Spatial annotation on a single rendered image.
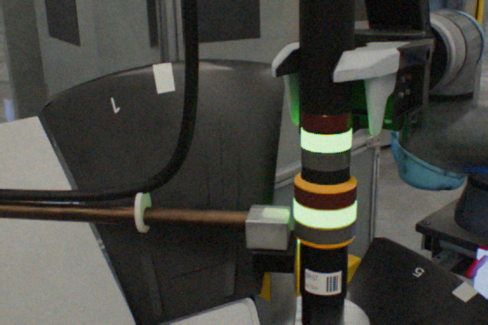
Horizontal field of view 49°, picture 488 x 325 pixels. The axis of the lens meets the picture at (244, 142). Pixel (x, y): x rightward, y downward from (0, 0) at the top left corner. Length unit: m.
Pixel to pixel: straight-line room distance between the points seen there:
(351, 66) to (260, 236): 0.14
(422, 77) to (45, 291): 0.44
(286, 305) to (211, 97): 0.20
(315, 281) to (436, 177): 0.26
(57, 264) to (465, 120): 0.47
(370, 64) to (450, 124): 0.28
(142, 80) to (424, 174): 0.32
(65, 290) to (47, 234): 0.07
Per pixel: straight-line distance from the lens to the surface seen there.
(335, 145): 0.35
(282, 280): 0.40
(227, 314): 0.43
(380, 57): 0.34
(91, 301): 0.64
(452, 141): 0.60
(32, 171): 0.68
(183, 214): 0.40
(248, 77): 0.50
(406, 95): 0.44
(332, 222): 0.36
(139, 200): 0.40
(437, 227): 1.14
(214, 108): 0.48
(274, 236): 0.38
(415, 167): 0.61
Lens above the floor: 1.52
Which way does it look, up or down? 17 degrees down
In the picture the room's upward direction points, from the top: 2 degrees counter-clockwise
